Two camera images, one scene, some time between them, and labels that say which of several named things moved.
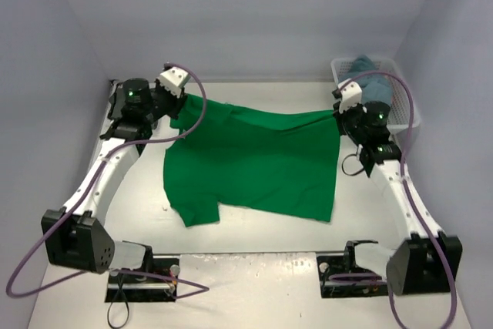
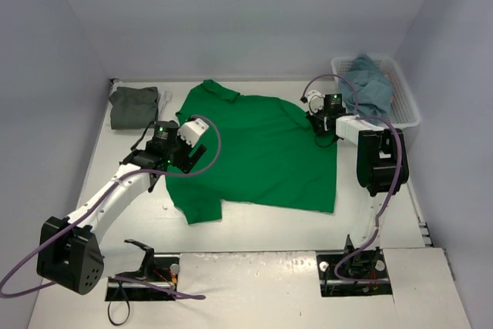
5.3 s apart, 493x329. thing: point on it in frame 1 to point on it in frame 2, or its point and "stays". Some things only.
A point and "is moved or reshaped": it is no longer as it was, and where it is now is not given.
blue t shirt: x=375 y=85 stays
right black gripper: x=343 y=119 to x=318 y=124
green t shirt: x=286 y=161 is moved or reshaped
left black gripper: x=174 y=102 to x=189 y=157
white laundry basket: x=403 y=113 stays
